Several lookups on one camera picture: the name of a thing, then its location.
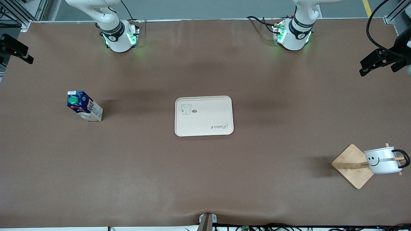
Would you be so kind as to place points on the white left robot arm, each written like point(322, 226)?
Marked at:
point(293, 40)

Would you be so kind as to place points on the beige plastic tray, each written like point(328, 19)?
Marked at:
point(205, 120)

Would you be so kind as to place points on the wooden mug stand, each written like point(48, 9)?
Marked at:
point(351, 162)

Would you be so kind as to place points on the small green circuit board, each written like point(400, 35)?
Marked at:
point(246, 228)

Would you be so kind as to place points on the blue milk carton green cap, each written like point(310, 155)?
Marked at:
point(84, 107)

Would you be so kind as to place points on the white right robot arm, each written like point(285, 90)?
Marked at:
point(117, 40)

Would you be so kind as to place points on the grey metal clamp bracket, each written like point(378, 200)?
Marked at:
point(207, 221)

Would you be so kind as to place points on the aluminium frame profile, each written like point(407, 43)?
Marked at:
point(398, 11)
point(19, 12)

